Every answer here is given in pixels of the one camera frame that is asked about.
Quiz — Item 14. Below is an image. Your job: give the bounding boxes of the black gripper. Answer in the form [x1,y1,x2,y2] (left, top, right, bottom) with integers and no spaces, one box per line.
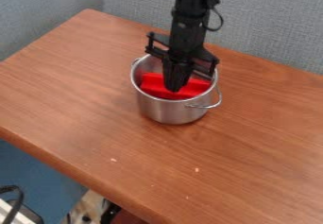
[145,9,219,92]

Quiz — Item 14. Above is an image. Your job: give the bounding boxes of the red block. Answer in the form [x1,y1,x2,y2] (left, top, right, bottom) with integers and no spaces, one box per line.
[140,73,211,100]

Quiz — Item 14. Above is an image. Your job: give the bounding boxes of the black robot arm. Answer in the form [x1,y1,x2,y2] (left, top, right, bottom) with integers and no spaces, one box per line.
[145,0,224,92]

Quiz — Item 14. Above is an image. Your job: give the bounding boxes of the black object under table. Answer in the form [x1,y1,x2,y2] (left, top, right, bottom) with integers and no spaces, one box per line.
[100,203,121,224]

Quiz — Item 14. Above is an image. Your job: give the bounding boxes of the metal pot with handles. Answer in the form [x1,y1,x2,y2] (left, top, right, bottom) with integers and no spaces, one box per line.
[129,55,221,125]

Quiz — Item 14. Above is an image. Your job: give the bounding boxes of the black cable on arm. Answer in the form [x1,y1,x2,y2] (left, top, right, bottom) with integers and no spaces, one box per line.
[201,7,224,32]

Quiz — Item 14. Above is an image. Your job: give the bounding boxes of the black chair frame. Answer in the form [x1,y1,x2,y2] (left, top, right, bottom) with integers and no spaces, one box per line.
[0,185,44,224]

